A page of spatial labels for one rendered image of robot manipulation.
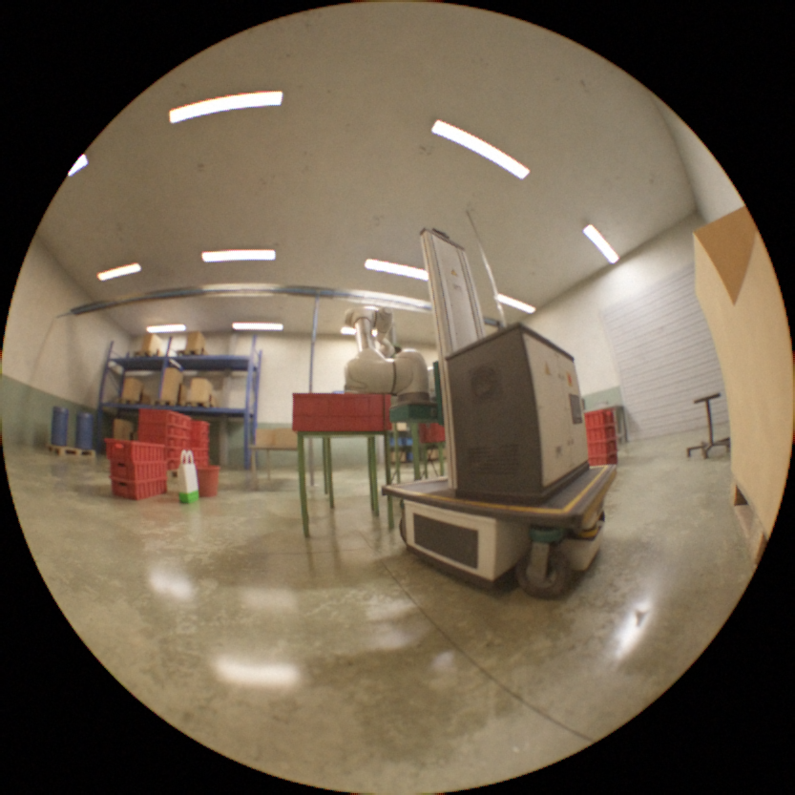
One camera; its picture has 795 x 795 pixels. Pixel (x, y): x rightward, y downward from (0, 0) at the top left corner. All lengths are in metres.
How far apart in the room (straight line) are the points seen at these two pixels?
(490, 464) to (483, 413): 0.16
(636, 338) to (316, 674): 6.58
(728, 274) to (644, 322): 5.44
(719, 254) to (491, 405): 1.05
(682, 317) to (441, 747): 6.44
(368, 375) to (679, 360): 5.97
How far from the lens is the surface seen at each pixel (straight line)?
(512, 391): 0.72
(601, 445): 3.02
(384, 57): 3.69
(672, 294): 6.53
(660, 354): 6.23
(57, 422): 6.98
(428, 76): 3.73
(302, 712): 0.60
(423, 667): 0.65
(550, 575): 0.80
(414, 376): 1.07
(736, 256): 1.14
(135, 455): 2.50
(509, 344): 0.75
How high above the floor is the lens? 0.52
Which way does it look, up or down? 12 degrees up
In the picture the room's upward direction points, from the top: 3 degrees counter-clockwise
